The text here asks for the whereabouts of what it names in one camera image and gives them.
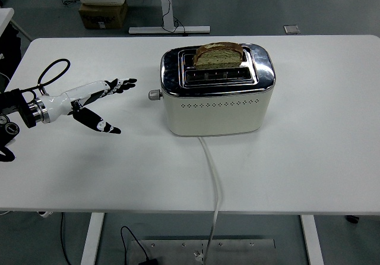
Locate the white side table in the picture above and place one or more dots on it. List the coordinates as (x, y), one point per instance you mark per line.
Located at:
(5, 18)

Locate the cream chrome two-slot toaster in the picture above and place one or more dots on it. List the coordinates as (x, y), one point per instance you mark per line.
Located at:
(213, 113)

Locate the black caster wheel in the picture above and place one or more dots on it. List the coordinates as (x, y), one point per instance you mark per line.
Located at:
(353, 219)

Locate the black bulky object beside table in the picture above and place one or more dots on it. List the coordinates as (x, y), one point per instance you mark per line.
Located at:
(10, 54)

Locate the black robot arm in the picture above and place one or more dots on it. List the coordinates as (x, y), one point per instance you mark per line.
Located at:
(13, 104)

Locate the white desk leg with foot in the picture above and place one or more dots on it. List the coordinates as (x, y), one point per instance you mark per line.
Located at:
(166, 9)

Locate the brown cardboard box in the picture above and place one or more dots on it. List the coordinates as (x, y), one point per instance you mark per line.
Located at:
(102, 17)

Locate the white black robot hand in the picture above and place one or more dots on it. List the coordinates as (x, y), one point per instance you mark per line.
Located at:
(80, 94)

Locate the white plug under table edge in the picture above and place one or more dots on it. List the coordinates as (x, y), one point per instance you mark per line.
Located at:
(44, 214)

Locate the grey toaster lever knob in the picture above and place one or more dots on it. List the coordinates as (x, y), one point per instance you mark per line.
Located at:
(154, 94)

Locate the brown bread slice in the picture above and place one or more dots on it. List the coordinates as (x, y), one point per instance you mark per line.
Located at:
(218, 57)

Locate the white table leg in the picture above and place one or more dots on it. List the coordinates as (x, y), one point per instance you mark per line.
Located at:
(92, 238)
(312, 241)

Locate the grey metal plate with screws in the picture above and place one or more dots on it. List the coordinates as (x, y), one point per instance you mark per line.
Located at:
(237, 251)

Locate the grey floor socket plate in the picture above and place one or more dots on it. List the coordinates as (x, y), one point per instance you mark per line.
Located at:
(291, 29)

